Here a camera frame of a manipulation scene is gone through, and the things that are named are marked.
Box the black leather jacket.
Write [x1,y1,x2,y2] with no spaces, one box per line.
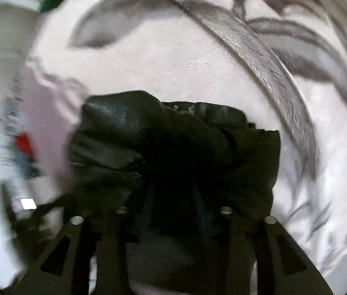
[34,91,281,294]

